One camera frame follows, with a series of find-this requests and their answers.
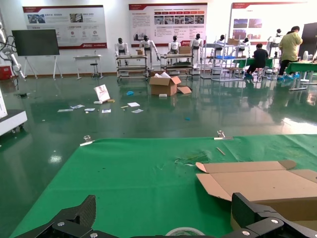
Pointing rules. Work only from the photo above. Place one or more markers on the green table cloth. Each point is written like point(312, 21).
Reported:
point(123, 178)

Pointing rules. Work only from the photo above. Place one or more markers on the small cardboard box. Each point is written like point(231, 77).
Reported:
point(232, 41)
point(140, 52)
point(184, 50)

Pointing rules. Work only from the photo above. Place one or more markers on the clear plastic wrapper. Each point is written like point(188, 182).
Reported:
point(193, 158)

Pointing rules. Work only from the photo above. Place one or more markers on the blue shoe cover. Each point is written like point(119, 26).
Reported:
point(130, 93)

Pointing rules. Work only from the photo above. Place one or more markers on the thin wooden stick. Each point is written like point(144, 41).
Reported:
point(221, 151)

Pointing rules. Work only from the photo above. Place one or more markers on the metal rack cart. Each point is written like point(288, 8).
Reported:
point(177, 57)
point(131, 57)

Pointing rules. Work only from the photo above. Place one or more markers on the paper sheet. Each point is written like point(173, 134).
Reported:
point(137, 110)
point(106, 111)
point(133, 104)
point(77, 106)
point(89, 109)

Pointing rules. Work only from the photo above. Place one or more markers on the person in yellow shirt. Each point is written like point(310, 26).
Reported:
point(291, 47)

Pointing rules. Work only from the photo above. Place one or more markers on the red box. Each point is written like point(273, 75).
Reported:
point(5, 73)

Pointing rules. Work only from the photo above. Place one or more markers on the white foam block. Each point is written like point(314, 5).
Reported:
point(162, 95)

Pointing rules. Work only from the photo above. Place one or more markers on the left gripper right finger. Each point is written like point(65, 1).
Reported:
point(250, 213)

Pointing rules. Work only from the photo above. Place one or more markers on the wall poster red stripe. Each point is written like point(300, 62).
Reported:
point(168, 12)
point(81, 22)
point(272, 15)

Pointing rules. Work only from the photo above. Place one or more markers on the green covered work table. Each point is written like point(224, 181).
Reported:
point(305, 67)
point(239, 62)

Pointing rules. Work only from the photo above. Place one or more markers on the person in black shirt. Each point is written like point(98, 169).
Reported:
point(260, 57)

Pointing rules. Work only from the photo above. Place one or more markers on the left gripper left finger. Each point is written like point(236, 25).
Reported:
point(86, 213)

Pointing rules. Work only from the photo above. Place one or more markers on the black panel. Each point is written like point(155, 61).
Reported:
point(310, 37)

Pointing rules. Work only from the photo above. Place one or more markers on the white humanoid robot black head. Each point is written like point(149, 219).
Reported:
point(121, 47)
point(196, 44)
point(174, 45)
point(221, 38)
point(146, 44)
point(245, 42)
point(273, 41)

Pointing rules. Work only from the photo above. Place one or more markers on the white machine base on wheels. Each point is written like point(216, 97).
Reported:
point(10, 121)

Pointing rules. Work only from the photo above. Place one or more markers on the white table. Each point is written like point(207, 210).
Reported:
point(88, 57)

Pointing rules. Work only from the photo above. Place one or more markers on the metal binder clip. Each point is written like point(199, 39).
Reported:
point(87, 141)
point(221, 136)

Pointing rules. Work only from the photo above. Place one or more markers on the clear tape roll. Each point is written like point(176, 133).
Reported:
point(173, 231)

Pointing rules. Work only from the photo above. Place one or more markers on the open cardboard box round hole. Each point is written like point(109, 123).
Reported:
point(260, 183)

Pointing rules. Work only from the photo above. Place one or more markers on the black stool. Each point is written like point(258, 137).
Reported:
point(94, 65)

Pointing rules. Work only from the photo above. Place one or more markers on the black monitor on stand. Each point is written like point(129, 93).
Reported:
point(36, 42)

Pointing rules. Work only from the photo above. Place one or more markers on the white industrial robot arm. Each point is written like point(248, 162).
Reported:
point(15, 62)

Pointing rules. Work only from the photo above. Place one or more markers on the large open cardboard carton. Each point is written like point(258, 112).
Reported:
point(161, 86)

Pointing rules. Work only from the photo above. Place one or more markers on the metal shelf frame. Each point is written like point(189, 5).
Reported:
point(224, 49)

